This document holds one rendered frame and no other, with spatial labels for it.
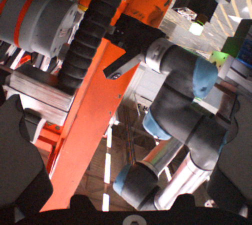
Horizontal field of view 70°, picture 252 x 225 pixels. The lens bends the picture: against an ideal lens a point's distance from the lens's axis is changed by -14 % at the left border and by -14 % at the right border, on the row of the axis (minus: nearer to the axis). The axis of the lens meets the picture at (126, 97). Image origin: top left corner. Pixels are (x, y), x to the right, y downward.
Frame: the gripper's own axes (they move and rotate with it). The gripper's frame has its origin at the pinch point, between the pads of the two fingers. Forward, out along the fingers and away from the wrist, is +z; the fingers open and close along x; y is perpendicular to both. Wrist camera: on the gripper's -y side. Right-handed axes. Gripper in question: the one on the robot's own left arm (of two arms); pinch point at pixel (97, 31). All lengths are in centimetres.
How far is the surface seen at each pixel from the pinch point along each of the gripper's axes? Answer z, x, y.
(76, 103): 148, -162, -114
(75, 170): 6, -30, -71
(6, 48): 18.9, 16.9, -16.1
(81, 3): 184, -126, 17
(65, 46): 2.8, 6.3, -7.4
